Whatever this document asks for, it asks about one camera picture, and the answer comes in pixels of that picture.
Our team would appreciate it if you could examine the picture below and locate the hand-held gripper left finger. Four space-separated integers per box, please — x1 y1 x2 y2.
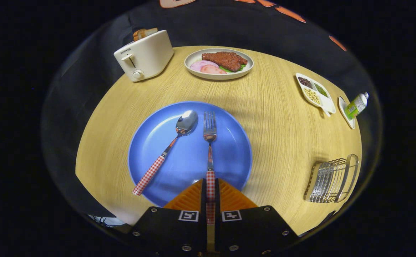
121 178 208 257

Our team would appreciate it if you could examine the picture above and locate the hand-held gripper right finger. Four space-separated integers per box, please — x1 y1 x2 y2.
214 178 300 257

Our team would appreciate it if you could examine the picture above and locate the fork red checked handle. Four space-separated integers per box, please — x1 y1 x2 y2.
203 111 218 225

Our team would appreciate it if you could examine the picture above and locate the spoon red checked handle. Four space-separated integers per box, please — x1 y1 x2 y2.
132 110 199 196

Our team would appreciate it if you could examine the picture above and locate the blue plate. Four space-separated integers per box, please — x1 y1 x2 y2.
128 101 253 207

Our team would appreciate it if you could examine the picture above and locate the metal cutlery drainer basket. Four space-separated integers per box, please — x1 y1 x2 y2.
304 154 359 203

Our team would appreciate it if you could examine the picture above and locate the small white saucer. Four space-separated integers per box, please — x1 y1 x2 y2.
338 96 356 130

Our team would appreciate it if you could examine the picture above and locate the heap of yellow soybeans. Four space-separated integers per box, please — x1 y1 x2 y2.
304 88 321 105

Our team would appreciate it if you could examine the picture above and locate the white divided dish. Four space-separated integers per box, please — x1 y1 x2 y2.
296 73 336 117

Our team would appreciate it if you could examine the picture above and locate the beige food plate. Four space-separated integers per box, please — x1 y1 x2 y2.
184 48 254 80

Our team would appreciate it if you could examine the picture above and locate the green lettuce leaf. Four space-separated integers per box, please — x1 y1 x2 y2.
219 64 247 73

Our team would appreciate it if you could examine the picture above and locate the silver bottle green label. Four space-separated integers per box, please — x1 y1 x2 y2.
344 92 369 120

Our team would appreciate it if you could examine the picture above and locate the salmon pink ham slice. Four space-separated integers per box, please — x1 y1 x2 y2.
200 65 227 75

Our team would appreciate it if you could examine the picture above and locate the pale pink ham slice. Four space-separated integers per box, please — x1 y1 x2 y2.
189 60 219 72

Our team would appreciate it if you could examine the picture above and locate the brown meat steak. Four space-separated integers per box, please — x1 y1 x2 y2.
202 51 248 72

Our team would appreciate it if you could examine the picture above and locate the white toaster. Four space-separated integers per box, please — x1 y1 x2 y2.
113 30 174 82

